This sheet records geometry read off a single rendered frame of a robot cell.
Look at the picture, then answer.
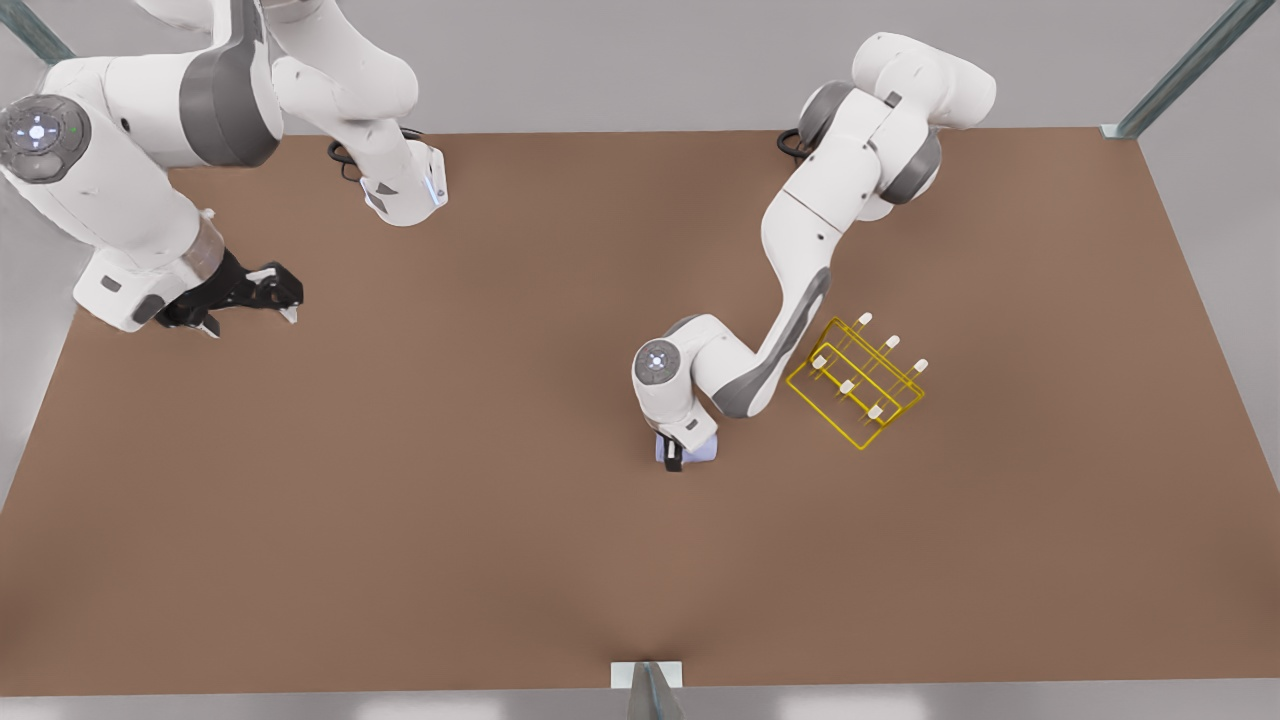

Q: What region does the lavender cup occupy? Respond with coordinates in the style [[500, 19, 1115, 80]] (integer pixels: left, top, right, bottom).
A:
[[655, 431, 720, 465]]

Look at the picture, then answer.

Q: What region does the yellow wire cup holder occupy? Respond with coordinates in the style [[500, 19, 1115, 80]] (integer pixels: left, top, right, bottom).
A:
[[785, 311, 930, 452]]

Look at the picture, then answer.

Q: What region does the silver frame post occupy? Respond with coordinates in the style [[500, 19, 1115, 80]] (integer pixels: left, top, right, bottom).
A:
[[1099, 0, 1278, 140], [610, 659, 686, 720], [0, 0, 77, 65]]

